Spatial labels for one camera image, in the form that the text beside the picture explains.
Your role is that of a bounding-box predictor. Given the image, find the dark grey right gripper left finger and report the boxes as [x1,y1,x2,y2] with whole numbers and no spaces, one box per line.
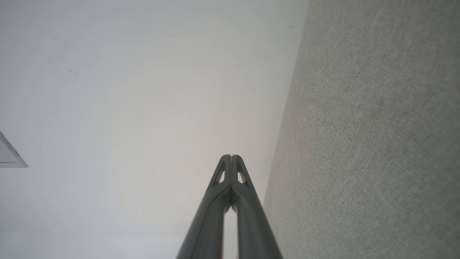
[176,155,231,259]

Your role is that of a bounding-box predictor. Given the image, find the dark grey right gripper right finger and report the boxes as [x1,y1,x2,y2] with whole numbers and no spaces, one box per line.
[231,155,284,259]

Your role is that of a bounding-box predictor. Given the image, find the white framed panel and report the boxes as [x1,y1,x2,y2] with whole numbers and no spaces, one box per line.
[0,130,29,169]

